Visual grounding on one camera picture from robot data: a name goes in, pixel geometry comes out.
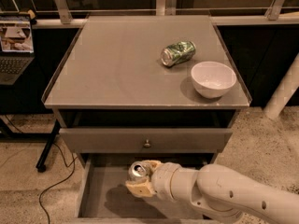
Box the grey drawer cabinet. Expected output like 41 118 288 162
41 14 253 224

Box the green crushed soda can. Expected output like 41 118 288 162
161 41 196 67

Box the black cable on floor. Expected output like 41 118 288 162
3 114 78 224

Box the brass drawer knob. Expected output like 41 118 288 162
143 139 151 148

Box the white ceramic bowl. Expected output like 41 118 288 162
191 62 236 99

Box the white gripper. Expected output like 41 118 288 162
125 160 180 202

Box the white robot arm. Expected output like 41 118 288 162
125 160 299 224

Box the black table leg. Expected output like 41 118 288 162
36 121 61 173

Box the black laptop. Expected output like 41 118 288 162
0 14 35 85

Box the silver crushed 7up can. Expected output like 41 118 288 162
128 161 151 182

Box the open grey middle drawer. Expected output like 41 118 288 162
73 154 220 224

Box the closed grey top drawer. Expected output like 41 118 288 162
60 128 232 153

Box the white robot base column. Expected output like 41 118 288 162
263 53 299 119

